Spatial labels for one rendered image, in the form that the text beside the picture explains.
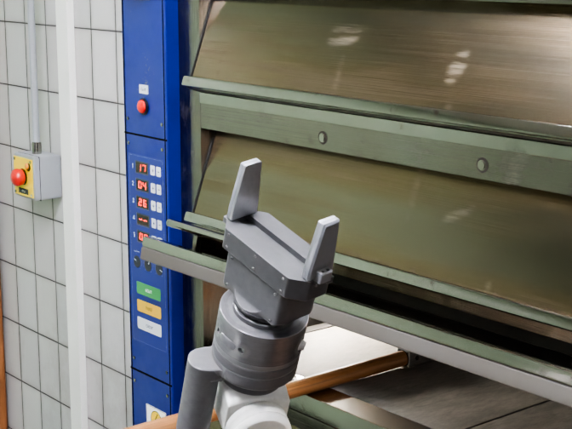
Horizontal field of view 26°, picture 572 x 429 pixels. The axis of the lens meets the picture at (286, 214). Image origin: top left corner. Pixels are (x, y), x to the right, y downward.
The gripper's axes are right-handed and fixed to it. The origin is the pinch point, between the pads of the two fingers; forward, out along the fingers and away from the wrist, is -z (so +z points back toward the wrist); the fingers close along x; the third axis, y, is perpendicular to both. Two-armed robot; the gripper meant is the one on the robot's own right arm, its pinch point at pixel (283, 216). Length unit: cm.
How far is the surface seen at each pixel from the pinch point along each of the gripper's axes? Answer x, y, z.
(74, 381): 109, 63, 134
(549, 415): 7, 86, 74
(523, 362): -4, 48, 36
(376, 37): 51, 71, 19
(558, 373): -9, 48, 34
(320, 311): 33, 50, 54
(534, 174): 13, 66, 22
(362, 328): 24, 49, 51
